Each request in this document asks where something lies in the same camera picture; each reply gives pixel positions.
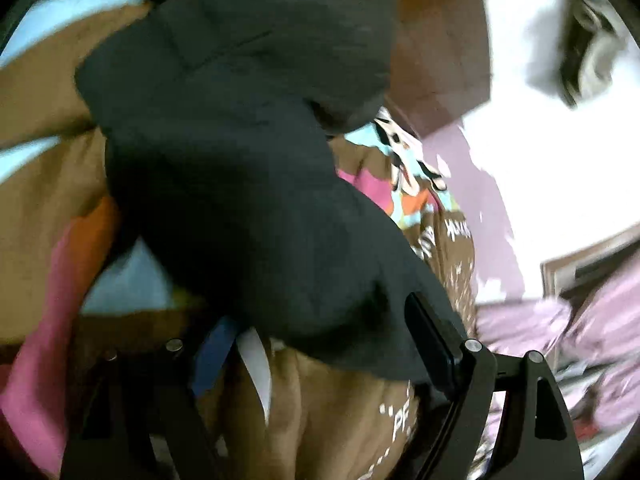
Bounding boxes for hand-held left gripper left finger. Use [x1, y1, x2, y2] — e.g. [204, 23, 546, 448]
[60, 319, 240, 480]

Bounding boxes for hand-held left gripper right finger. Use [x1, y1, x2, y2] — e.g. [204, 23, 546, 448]
[404, 291, 586, 480]

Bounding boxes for black pants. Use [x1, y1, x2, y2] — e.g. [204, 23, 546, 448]
[75, 0, 471, 386]

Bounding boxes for pink curtain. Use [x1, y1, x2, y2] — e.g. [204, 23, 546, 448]
[475, 260, 640, 466]

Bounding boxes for wooden barred window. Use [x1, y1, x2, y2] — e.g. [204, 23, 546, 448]
[541, 227, 640, 311]

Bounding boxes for brown printed bedsheet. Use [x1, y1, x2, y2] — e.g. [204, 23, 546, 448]
[0, 0, 481, 480]

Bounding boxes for wooden headboard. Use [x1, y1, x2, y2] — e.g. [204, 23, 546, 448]
[385, 0, 496, 138]

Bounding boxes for dark grey object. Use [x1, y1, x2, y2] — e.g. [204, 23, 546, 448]
[524, 0, 632, 109]

